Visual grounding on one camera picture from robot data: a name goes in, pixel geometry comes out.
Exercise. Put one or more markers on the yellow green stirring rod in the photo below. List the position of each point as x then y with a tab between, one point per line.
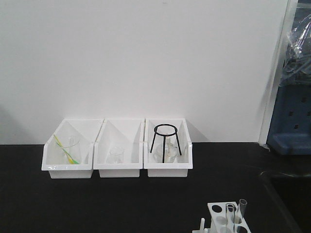
65	150

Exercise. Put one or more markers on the white test tube rack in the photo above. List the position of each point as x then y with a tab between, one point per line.
218	220

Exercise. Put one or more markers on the white right storage bin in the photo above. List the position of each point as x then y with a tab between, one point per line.
183	162

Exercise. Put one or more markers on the black lab sink basin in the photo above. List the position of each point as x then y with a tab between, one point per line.
292	194

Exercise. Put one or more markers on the white left storage bin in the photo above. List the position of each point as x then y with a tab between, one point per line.
68	154

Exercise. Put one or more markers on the small clear glass beaker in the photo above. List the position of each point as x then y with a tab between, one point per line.
115	155

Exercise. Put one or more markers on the clear glass test tube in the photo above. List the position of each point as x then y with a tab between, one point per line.
230	217
240	212

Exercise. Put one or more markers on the plastic bag of pegs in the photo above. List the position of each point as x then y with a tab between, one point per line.
297	65

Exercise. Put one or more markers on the clear glass flask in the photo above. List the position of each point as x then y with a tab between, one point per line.
170	155

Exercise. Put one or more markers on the white middle storage bin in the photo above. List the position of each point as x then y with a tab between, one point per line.
125	133

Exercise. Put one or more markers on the black metal tripod stand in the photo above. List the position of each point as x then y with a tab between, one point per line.
165	133

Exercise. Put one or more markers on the blue-grey pegboard drying rack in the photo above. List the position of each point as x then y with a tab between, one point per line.
290	127

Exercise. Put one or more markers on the white storage bin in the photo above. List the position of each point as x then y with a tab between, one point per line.
183	162
68	154
125	133

